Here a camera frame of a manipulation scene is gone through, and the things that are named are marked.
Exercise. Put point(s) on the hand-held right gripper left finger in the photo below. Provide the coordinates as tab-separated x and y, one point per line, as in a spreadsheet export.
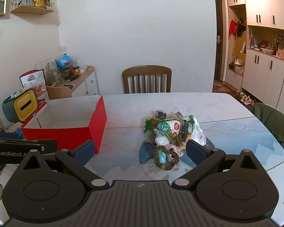
84	151

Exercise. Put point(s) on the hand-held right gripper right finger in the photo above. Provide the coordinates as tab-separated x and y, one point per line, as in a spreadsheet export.
196	151

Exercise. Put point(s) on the white plastic roll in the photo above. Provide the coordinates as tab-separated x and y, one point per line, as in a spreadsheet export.
198	132

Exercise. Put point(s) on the tiger plush toy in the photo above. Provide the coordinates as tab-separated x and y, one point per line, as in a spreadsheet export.
173	150

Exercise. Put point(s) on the red cardboard box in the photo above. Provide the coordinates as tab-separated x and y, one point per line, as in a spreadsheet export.
61	134

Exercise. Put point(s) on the painted egg with green tassel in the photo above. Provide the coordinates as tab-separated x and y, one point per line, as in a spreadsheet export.
175	126

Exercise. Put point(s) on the white cotton ball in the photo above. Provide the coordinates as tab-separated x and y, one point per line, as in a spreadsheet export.
161	139

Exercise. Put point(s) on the bag of black beads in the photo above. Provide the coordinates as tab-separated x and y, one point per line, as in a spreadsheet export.
160	114

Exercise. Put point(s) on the dark green pouch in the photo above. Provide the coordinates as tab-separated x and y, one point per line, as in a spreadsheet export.
184	131

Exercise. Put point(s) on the green and yellow tissue box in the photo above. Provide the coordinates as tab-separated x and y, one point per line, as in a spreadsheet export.
26	104

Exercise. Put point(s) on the red patterned doormat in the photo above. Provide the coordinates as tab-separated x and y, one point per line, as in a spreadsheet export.
221	87

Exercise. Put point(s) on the white sideboard cabinet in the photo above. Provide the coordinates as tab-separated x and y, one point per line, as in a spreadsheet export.
91	82

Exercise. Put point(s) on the pair of pink shoes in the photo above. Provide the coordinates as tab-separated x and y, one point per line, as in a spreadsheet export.
247	98

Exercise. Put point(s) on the red and white snack bag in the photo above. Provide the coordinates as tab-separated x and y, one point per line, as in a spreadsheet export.
34	78

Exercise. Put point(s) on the blue plush toy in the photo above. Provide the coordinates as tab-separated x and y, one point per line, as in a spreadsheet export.
64	61

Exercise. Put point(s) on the brown wooden dining chair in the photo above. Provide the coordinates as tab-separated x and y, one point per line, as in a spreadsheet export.
146	69

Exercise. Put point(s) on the white built-in wardrobe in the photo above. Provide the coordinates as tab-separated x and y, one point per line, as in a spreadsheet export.
262	63

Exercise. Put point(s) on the dark entrance door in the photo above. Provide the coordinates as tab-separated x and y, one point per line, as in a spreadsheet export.
219	40

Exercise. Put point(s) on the red hanging cloth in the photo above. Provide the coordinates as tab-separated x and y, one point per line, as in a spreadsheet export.
232	27

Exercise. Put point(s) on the black hanging bag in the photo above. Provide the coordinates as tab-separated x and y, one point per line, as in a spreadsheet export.
241	27

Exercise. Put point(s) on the wooden wall shelf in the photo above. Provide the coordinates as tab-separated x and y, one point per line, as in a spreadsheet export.
33	10

